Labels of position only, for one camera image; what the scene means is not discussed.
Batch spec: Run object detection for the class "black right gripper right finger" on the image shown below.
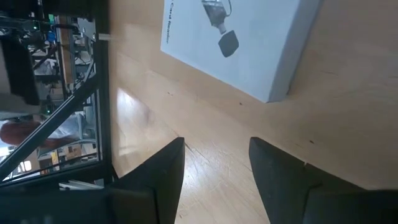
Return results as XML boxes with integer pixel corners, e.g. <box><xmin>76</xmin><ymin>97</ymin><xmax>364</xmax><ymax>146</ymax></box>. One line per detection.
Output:
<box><xmin>248</xmin><ymin>136</ymin><xmax>374</xmax><ymax>224</ymax></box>

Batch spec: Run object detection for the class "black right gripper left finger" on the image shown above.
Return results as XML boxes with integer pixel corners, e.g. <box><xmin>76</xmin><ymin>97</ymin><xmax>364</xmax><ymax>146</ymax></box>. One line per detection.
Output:
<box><xmin>107</xmin><ymin>136</ymin><xmax>187</xmax><ymax>224</ymax></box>

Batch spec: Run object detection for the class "white card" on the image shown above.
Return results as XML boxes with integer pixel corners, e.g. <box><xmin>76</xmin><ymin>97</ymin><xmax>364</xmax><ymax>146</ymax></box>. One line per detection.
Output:
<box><xmin>160</xmin><ymin>0</ymin><xmax>322</xmax><ymax>103</ymax></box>

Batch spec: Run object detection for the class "person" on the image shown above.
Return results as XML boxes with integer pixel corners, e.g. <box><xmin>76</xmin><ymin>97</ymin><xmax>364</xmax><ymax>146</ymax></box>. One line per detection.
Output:
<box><xmin>0</xmin><ymin>111</ymin><xmax>86</xmax><ymax>150</ymax></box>

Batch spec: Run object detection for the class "black rectangular panel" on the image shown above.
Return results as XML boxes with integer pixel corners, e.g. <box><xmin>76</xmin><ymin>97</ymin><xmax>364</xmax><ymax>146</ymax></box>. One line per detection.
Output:
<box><xmin>0</xmin><ymin>34</ymin><xmax>41</xmax><ymax>106</ymax></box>

